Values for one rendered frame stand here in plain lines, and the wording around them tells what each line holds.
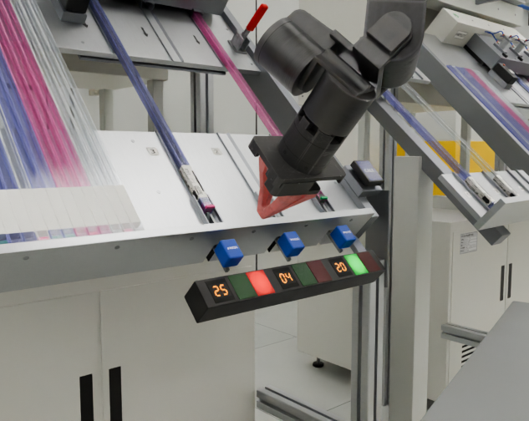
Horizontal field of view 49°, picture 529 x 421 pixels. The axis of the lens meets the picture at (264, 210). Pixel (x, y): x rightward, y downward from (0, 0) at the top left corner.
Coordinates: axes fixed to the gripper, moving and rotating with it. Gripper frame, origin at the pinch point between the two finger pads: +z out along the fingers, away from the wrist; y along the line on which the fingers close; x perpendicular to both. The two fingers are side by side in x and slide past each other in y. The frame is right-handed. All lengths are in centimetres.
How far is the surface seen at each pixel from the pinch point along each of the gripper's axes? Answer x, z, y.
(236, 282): 3.5, 9.8, 1.1
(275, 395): 6, 56, -32
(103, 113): -84, 58, -26
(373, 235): -3.0, 14.3, -35.3
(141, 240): -2.7, 6.7, 12.8
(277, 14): -206, 85, -186
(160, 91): -67, 36, -29
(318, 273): 4.5, 10.1, -13.2
